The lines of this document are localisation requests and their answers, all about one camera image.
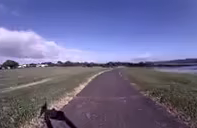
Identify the row of distant trees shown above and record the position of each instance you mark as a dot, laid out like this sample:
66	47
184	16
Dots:
112	64

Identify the pale sandy path verge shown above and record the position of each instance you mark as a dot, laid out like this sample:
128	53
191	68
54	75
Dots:
73	93

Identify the dark asphalt path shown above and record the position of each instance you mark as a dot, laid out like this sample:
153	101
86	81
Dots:
112	100

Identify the row of white buildings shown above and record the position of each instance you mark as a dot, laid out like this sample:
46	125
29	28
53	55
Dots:
39	65

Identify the pale dirt track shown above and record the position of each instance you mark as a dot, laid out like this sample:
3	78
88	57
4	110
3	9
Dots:
26	85

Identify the dark wide tree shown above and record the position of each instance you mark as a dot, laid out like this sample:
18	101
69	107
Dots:
10	64

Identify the distant dark hill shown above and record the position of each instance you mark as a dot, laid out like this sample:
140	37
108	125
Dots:
189	61

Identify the water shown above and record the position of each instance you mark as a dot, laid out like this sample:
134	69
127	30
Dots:
189	69

